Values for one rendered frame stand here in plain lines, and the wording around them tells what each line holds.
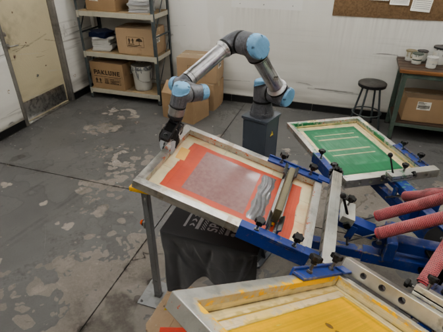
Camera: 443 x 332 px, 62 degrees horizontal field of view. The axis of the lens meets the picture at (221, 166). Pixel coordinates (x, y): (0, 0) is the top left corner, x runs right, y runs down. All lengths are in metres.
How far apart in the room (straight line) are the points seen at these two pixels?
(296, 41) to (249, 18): 0.72
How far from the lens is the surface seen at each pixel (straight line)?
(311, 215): 1.74
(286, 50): 5.42
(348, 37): 5.32
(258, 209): 1.68
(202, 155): 1.90
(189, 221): 1.85
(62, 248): 3.33
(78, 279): 3.04
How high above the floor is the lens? 2.14
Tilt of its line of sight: 31 degrees down
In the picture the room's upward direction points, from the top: straight up
